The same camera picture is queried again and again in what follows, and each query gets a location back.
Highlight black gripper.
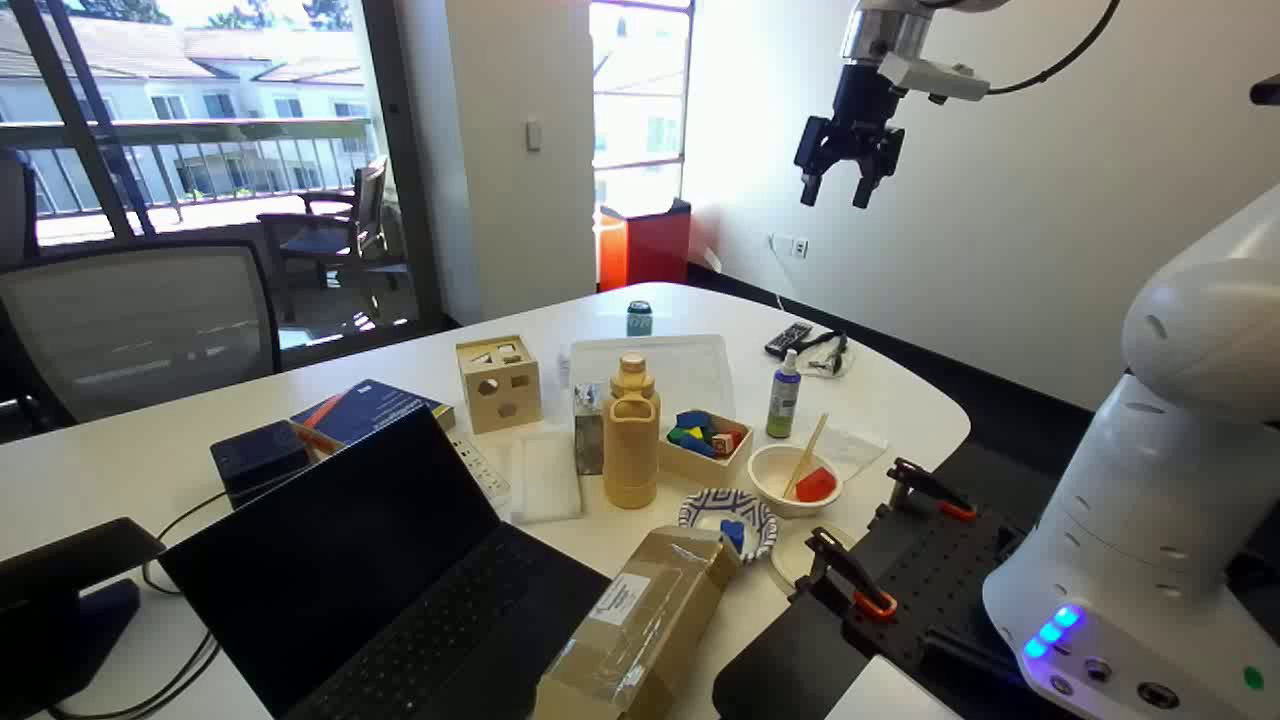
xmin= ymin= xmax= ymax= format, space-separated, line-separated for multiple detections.
xmin=791 ymin=61 xmax=913 ymax=212

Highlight wooden chopstick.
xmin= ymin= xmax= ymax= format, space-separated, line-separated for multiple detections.
xmin=783 ymin=412 xmax=833 ymax=498
xmin=787 ymin=412 xmax=833 ymax=498

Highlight long cardboard box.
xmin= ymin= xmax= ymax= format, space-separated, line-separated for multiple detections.
xmin=532 ymin=519 xmax=742 ymax=720

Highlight black glasses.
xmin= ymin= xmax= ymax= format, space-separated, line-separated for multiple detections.
xmin=796 ymin=328 xmax=858 ymax=380

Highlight red cabinet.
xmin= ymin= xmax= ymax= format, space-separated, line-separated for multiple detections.
xmin=595 ymin=197 xmax=698 ymax=297

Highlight spray bottle with blue collar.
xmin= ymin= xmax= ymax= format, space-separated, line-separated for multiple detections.
xmin=765 ymin=350 xmax=803 ymax=445

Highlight large blue block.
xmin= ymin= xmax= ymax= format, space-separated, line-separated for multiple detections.
xmin=666 ymin=415 xmax=719 ymax=452

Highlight white bowl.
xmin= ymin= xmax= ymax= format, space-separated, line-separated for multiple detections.
xmin=743 ymin=438 xmax=850 ymax=519

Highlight black clamp with orange tips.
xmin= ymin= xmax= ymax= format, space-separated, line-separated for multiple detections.
xmin=883 ymin=457 xmax=981 ymax=526
xmin=801 ymin=525 xmax=904 ymax=626

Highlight yellow water bottle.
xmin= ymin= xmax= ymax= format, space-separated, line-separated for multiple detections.
xmin=602 ymin=350 xmax=666 ymax=513

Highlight blue patterned white plate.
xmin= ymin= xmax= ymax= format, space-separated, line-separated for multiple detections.
xmin=677 ymin=484 xmax=781 ymax=565

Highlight wooden shape sorter cube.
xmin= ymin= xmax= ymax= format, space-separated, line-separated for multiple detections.
xmin=453 ymin=331 xmax=545 ymax=437

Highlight black perforated base board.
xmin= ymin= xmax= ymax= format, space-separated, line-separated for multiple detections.
xmin=713 ymin=437 xmax=1114 ymax=720

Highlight small clear plastic container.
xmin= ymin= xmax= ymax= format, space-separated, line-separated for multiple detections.
xmin=508 ymin=426 xmax=588 ymax=526

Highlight white paper sheet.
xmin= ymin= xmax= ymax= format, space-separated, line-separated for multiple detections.
xmin=820 ymin=650 xmax=970 ymax=720

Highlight dark patio chair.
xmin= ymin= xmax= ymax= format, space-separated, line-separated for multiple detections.
xmin=256 ymin=155 xmax=417 ymax=335

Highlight blue book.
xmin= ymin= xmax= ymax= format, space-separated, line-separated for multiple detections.
xmin=294 ymin=375 xmax=456 ymax=459

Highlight black laptop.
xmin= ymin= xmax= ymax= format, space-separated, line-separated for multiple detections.
xmin=157 ymin=402 xmax=617 ymax=720

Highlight black notebook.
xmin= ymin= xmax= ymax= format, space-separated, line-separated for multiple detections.
xmin=209 ymin=415 xmax=321 ymax=513

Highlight grey mesh office chair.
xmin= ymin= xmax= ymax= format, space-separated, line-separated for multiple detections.
xmin=0 ymin=235 xmax=286 ymax=432

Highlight black monitor stand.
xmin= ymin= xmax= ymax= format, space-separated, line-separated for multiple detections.
xmin=0 ymin=516 xmax=168 ymax=720

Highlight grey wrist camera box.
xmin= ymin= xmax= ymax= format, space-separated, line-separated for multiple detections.
xmin=872 ymin=46 xmax=993 ymax=107

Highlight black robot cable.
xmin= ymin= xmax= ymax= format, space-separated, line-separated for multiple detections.
xmin=986 ymin=0 xmax=1125 ymax=98

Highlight black table cable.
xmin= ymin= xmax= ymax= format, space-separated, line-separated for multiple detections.
xmin=51 ymin=484 xmax=242 ymax=720

